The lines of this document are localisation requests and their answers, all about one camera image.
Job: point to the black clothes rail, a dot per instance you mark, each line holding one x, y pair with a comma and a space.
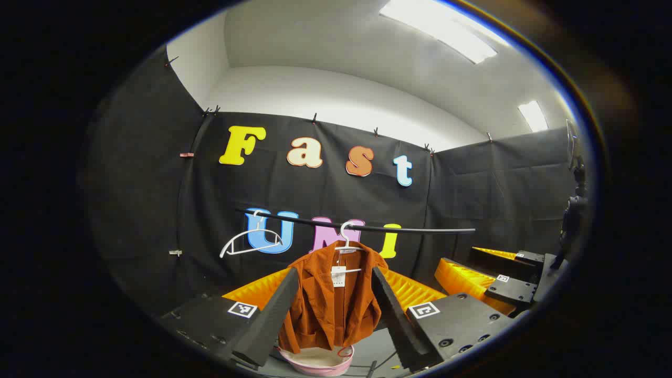
420, 229

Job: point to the orange ribbed jacket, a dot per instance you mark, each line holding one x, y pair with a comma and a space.
325, 310

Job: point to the small ceiling light panel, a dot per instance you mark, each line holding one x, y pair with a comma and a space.
533, 115

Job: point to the white paper garment tag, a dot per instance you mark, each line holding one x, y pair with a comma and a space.
338, 276

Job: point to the white clothes hanger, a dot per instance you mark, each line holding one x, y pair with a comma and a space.
253, 250
347, 242

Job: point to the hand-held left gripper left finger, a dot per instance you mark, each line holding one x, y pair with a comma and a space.
265, 325

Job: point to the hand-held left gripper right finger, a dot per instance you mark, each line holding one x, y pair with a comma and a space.
401, 320

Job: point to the pink laundry hamper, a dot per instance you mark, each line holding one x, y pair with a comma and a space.
315, 363

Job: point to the long ceiling light panel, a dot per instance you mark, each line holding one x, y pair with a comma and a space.
441, 29

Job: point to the set of black clips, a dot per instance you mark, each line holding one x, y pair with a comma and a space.
314, 118

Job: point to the black backdrop cloth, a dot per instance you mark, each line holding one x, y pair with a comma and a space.
157, 210

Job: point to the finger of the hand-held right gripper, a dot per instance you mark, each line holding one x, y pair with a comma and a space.
514, 291
499, 261

